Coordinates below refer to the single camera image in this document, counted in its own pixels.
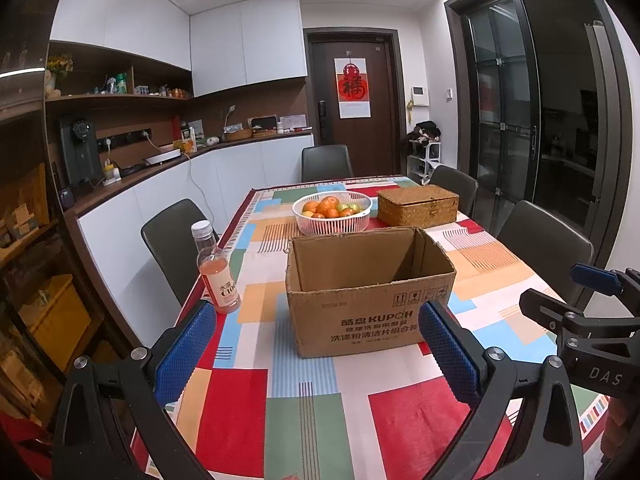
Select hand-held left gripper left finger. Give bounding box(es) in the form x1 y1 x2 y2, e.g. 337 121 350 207
51 300 217 480

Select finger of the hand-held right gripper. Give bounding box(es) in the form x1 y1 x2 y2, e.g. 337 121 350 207
519 288 640 344
570 263 640 304

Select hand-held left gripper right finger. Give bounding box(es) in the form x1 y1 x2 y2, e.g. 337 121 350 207
418 300 586 480

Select brown cardboard box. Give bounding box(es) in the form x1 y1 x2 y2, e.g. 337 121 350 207
285 226 457 359

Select person's right hand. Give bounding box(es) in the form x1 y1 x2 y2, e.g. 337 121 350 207
600 396 635 456

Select dark grey dining chair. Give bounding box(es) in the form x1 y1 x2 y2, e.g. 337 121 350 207
429 165 479 218
140 198 221 306
496 200 595 306
301 144 354 183

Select pink drink bottle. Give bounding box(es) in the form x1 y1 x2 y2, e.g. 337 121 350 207
191 220 242 315

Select yellow storage crate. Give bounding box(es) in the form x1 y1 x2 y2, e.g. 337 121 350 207
17 274 91 356

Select colourful patchwork tablecloth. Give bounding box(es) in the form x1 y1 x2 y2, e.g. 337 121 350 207
130 175 611 480

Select woven wicker lidded box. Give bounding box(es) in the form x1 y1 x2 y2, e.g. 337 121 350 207
377 184 460 227

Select white plastic fruit basket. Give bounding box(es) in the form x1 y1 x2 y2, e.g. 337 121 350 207
292 191 374 236

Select white shoe rack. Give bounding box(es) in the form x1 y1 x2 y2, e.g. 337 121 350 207
406 140 442 184

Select black framed glass sliding door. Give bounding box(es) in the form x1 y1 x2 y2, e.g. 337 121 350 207
445 0 546 231

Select white lower counter cabinets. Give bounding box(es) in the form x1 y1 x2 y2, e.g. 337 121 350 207
75 132 316 333

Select pile of orange fruit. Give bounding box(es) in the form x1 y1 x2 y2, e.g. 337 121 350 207
301 196 362 219

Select dark bag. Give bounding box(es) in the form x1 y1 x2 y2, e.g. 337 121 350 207
406 120 442 142

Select dark brown entrance door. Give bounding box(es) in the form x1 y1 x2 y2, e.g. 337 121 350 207
303 28 403 179

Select black countertop appliance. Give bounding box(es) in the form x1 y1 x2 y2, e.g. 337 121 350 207
59 114 102 188

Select yellow flower bouquet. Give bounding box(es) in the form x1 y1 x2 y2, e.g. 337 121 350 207
46 54 74 98

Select white power cable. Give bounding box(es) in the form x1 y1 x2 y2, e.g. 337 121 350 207
145 135 211 211

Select black wall power strip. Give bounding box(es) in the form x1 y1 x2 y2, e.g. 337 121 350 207
96 129 152 152

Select wooden wall shelf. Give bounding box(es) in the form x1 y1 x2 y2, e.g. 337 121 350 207
45 40 193 103

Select red and white wall calendar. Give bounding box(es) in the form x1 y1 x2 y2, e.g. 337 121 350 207
334 58 369 119

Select white upper wall cabinets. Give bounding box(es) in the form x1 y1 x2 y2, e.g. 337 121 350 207
50 0 308 98

